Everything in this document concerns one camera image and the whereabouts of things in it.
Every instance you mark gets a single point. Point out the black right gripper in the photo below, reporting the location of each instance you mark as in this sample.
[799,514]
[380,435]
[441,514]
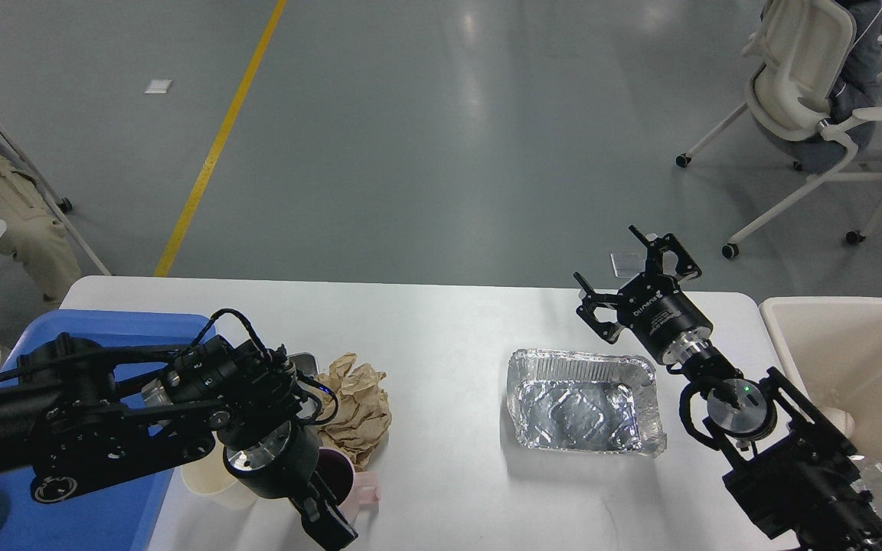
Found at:
[659,314]

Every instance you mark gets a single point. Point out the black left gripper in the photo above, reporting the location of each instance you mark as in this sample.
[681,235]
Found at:
[283,465]

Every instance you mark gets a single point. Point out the pink mug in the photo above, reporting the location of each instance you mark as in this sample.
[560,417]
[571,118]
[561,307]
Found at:
[352,489]

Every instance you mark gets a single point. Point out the brown paper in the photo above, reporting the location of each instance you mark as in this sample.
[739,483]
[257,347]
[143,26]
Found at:
[364,415]

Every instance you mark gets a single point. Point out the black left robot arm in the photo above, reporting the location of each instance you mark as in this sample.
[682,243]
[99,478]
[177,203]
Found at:
[86,417]

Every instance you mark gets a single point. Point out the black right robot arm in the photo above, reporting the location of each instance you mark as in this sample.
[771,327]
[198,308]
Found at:
[791,468]

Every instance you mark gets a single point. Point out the white paper cup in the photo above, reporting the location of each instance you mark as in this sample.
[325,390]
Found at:
[208,478]

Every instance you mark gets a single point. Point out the aluminium foil container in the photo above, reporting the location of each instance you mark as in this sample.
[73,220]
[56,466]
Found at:
[566,401]

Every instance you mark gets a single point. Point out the small stainless steel tray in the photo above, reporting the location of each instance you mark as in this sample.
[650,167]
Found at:
[304,363]

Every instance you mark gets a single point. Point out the blue plastic tray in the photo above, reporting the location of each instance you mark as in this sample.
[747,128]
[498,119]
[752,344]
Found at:
[118,517]

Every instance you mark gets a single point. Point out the beige plastic bin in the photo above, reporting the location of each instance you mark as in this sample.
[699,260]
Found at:
[831,349]

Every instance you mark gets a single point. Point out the seated person in jeans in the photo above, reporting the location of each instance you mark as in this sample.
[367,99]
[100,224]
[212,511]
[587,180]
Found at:
[856,87]

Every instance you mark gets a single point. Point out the white office chair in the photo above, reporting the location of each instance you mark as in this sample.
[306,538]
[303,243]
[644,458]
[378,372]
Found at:
[803,46]

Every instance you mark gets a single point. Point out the person in black shirt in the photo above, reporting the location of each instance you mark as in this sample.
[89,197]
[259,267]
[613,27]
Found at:
[33,237]

